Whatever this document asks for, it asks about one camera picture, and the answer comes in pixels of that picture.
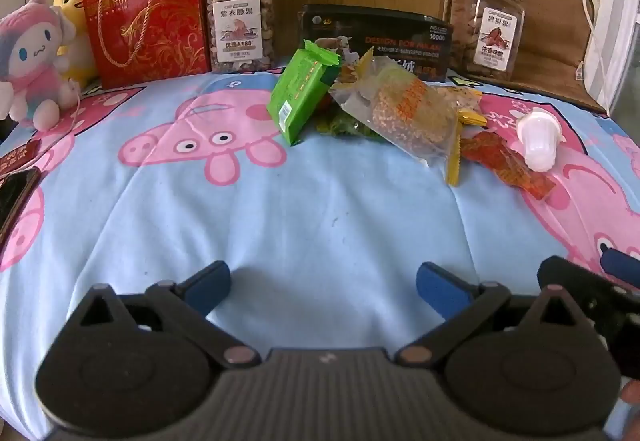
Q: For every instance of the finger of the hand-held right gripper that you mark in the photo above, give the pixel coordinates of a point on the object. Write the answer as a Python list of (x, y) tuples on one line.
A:
[(622, 263), (570, 286)]

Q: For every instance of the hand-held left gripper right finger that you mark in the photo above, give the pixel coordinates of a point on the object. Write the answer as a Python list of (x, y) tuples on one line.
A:
[(440, 291)]

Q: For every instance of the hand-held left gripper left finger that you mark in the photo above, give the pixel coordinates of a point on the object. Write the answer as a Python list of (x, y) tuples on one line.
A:
[(210, 288)]

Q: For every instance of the green snack packet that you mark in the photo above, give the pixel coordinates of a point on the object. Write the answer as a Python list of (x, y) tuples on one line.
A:
[(297, 96)]

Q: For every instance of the clear packet of green snacks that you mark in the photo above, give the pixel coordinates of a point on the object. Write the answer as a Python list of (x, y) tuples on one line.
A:
[(345, 126)]

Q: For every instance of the red orange snack packet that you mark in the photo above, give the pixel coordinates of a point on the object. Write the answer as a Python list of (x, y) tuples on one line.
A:
[(505, 163)]

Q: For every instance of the blue printed blanket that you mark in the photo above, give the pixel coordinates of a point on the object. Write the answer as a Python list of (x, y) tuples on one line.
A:
[(320, 201)]

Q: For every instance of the white jelly cup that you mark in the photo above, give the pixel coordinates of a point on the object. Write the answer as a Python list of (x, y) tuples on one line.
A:
[(537, 141)]

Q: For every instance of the small yellow snack packet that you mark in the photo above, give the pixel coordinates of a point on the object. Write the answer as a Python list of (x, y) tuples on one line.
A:
[(472, 117)]

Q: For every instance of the clear grain cake packet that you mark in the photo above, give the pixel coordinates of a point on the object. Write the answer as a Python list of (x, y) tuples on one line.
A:
[(410, 113)]

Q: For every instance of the pale snack packet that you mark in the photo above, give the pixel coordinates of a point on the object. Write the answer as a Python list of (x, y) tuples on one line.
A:
[(460, 97)]

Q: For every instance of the black smartphone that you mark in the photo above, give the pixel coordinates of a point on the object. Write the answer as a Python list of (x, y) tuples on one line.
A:
[(15, 196)]

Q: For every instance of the dark red flat packet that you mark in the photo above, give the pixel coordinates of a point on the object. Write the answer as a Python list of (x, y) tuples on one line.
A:
[(17, 156)]

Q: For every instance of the brown seat cushion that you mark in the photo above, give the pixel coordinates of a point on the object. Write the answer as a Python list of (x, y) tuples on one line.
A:
[(550, 21)]

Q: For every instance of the red gift box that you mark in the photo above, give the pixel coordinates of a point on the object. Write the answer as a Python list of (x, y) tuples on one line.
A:
[(150, 36)]

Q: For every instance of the black cardboard box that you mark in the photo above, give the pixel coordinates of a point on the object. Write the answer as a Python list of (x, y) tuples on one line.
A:
[(390, 28)]

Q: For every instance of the nut jar with gold lid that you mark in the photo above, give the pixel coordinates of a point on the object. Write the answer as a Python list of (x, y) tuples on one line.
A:
[(492, 6), (240, 6)]

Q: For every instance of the pink plush toy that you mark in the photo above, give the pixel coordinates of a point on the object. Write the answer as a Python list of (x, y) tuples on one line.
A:
[(30, 51)]

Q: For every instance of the yellow duck plush toy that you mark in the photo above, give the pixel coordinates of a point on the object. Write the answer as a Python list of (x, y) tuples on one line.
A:
[(75, 6)]

